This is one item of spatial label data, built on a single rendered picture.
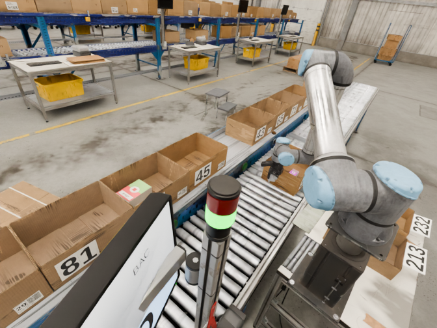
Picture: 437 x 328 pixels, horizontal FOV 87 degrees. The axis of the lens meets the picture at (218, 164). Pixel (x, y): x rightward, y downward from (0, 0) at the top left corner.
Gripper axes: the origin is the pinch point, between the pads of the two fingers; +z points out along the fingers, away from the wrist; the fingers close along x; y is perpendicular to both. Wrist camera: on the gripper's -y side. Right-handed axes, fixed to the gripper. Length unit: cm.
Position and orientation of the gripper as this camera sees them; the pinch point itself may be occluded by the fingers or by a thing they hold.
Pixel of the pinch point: (268, 180)
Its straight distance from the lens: 179.5
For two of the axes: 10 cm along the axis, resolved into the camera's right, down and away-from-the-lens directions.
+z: -1.0, 8.1, 5.8
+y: 7.9, 4.1, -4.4
